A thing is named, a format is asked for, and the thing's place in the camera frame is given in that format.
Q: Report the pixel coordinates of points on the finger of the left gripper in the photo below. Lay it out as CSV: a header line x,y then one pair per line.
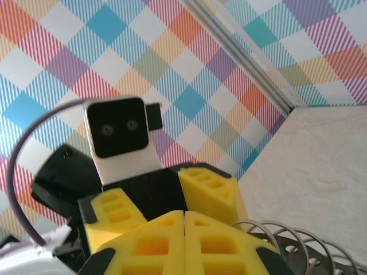
x,y
212,197
114,217

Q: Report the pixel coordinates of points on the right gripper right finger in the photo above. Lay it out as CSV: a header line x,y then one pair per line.
x,y
223,252

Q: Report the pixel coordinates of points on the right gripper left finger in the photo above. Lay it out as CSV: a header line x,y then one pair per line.
x,y
149,252

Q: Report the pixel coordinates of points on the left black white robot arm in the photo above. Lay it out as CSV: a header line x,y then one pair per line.
x,y
28,260

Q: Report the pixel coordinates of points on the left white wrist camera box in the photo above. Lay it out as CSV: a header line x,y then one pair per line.
x,y
117,129

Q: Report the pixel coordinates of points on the aluminium frame post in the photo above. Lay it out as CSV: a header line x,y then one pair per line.
x,y
238,54

